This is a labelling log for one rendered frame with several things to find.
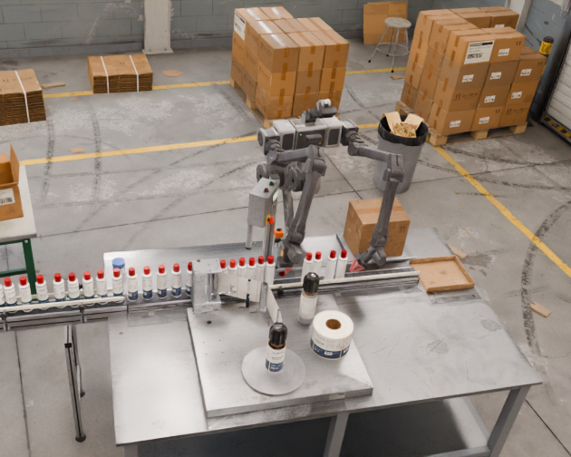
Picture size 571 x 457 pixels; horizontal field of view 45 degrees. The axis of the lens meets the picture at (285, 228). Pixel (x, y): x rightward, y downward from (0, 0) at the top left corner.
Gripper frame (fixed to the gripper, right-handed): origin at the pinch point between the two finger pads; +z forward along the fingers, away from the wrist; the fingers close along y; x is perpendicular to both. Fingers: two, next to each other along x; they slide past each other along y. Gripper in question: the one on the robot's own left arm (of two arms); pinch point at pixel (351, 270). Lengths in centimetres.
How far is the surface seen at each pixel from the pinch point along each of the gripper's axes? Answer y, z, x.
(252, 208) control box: -4, 4, -75
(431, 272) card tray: -3, -27, 48
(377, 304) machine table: 17.9, 1.4, 15.4
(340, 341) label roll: 58, 13, -25
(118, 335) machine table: 19, 93, -91
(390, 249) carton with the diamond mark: -18.2, -18.2, 25.9
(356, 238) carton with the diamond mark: -22.5, -9.9, 5.3
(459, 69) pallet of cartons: -278, -133, 163
